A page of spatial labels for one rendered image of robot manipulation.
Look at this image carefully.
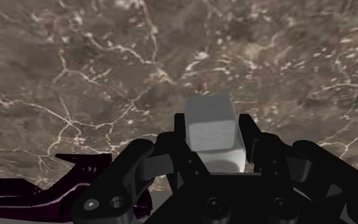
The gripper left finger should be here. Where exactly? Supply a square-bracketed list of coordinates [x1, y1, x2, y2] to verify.
[71, 113, 212, 224]

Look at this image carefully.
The dark purple angular object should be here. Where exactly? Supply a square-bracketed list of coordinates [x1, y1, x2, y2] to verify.
[0, 152, 153, 223]

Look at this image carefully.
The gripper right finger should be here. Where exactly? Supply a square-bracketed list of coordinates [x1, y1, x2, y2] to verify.
[238, 113, 358, 224]

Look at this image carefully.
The white rounded block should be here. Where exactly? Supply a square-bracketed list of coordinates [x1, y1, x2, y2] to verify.
[184, 94, 247, 174]

